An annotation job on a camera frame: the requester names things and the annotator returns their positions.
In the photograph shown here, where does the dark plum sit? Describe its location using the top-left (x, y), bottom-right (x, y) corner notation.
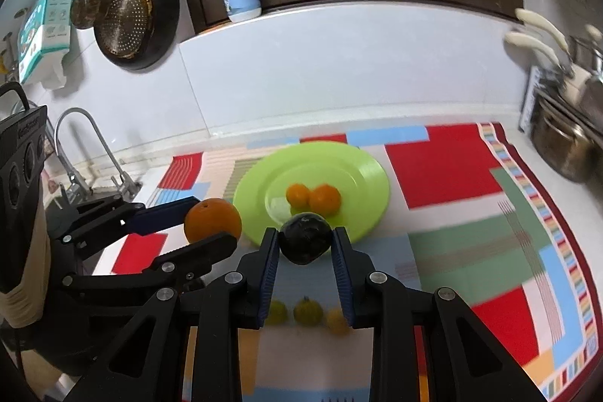
top-left (279, 212), bottom-right (333, 266)

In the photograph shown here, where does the large orange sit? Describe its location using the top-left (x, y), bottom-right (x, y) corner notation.
top-left (184, 197), bottom-right (243, 245)

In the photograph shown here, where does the steel faucet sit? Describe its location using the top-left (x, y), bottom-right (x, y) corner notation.
top-left (54, 107), bottom-right (142, 201)

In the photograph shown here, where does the yellow-green small fruit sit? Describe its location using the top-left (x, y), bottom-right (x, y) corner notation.
top-left (266, 299), bottom-right (288, 325)

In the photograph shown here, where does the green small fruit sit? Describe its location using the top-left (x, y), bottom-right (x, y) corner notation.
top-left (293, 296), bottom-right (323, 327)

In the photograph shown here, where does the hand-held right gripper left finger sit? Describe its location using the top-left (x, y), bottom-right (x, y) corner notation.
top-left (61, 227), bottom-right (281, 402)

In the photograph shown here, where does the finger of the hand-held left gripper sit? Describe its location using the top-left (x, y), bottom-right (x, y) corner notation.
top-left (47, 196), bottom-right (203, 259)
top-left (61, 232), bottom-right (237, 292)

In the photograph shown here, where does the yellowish small fruit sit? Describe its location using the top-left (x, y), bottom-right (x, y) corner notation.
top-left (326, 307), bottom-right (350, 334)

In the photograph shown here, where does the colourful patterned table mat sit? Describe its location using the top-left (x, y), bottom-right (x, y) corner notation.
top-left (92, 122), bottom-right (603, 402)

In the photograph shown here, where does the golden colander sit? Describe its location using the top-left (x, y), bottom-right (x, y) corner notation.
top-left (96, 0), bottom-right (154, 54)

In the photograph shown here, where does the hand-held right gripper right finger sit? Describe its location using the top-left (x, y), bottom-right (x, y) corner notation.
top-left (331, 227), bottom-right (559, 402)

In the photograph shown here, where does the teal and white box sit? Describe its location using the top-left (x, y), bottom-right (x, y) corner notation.
top-left (18, 0), bottom-right (73, 89)

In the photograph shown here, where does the white-edged board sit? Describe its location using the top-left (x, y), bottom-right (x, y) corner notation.
top-left (518, 65), bottom-right (542, 134)

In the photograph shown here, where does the green plate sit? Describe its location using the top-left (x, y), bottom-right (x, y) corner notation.
top-left (233, 141), bottom-right (391, 245)

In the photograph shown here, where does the small orange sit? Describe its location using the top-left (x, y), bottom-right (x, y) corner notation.
top-left (308, 184), bottom-right (342, 214)
top-left (286, 183), bottom-right (312, 207)

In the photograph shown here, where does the large steel pot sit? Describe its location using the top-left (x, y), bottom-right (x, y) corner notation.
top-left (530, 91), bottom-right (597, 183)

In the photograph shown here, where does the stacked steel pot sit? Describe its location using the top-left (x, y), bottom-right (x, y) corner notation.
top-left (577, 49), bottom-right (603, 120)

